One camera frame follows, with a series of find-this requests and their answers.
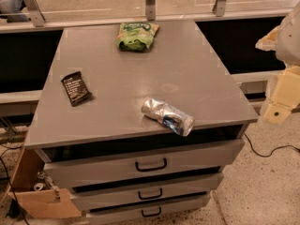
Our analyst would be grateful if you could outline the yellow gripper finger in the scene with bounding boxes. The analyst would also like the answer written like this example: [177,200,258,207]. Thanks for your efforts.
[255,27,278,52]
[262,66,300,125]

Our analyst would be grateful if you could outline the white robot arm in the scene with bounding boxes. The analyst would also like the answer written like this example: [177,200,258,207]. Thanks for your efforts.
[255,2,300,125]

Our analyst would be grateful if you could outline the middle grey drawer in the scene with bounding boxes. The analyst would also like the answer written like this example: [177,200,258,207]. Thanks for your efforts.
[70,172,224,211]

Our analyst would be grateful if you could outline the grey drawer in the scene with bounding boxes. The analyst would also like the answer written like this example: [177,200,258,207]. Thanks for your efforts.
[70,172,224,211]
[44,139,244,188]
[86,192,210,225]

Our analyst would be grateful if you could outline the green chip bag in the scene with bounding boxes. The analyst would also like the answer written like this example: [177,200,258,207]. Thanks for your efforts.
[116,22,159,52]

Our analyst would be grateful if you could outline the grey drawer cabinet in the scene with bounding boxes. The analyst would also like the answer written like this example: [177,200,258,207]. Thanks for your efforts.
[23,20,260,225]

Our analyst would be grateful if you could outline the dark brown snack bar wrapper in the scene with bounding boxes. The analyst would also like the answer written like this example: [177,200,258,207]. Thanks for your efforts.
[61,71,92,107]

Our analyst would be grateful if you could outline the bottom grey drawer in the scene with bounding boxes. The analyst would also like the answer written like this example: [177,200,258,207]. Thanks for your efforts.
[86,192,210,225]

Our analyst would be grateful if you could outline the top grey drawer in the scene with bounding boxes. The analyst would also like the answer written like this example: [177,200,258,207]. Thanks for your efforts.
[44,139,244,188]

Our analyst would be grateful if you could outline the person in jeans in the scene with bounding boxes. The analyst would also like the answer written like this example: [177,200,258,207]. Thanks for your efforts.
[0,0,29,23]

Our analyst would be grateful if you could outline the cardboard box on floor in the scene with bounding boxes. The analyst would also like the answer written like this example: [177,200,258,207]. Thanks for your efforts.
[7,148,82,218]

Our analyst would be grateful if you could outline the black cable right floor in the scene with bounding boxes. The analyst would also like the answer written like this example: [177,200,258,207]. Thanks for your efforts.
[243,132,300,158]

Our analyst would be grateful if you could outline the black cable floor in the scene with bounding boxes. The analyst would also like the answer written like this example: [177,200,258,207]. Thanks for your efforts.
[0,142,31,225]
[243,132,300,158]

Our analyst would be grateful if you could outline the right metal railing post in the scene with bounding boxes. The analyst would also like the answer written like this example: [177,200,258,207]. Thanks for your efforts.
[213,0,227,17]

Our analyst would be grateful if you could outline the metal railing post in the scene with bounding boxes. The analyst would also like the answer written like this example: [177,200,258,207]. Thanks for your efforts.
[213,0,227,17]
[23,0,45,27]
[145,0,156,21]

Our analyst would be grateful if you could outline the middle metal railing post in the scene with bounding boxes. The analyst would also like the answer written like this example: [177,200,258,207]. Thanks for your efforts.
[145,0,156,21]

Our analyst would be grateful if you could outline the left metal railing post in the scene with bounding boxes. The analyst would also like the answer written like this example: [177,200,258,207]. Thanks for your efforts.
[23,0,45,27]

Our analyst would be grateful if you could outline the black cable left floor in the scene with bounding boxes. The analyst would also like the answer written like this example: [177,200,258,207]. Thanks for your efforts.
[0,142,31,225]

